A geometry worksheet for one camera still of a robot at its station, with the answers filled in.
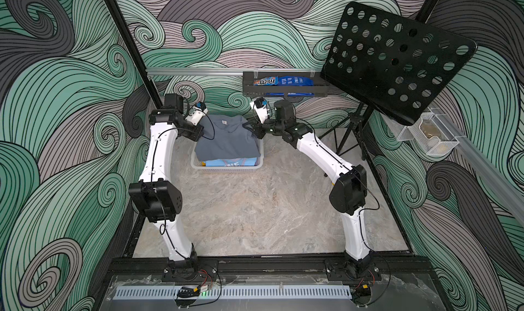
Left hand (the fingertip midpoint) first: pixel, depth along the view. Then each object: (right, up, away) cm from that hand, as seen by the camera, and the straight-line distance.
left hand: (199, 129), depth 83 cm
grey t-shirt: (+11, -3, +2) cm, 12 cm away
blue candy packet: (+37, +23, +9) cm, 44 cm away
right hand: (+20, +3, 0) cm, 21 cm away
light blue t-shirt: (+18, -15, +13) cm, 26 cm away
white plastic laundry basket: (-3, -17, +10) cm, 20 cm away
